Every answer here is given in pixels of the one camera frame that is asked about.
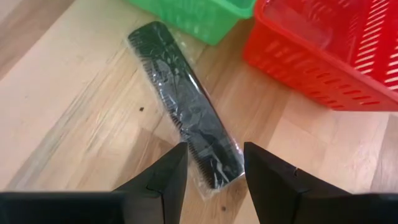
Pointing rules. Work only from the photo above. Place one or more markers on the black comb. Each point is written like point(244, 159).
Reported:
point(180, 93)

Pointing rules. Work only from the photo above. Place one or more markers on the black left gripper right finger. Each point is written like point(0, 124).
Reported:
point(270, 186)

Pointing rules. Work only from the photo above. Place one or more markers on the red plastic slotted basket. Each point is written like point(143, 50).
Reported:
point(311, 77)

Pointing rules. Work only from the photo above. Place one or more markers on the green plastic slotted basket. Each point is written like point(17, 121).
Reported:
point(202, 21)

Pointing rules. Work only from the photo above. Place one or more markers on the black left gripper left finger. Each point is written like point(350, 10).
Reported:
point(168, 186)

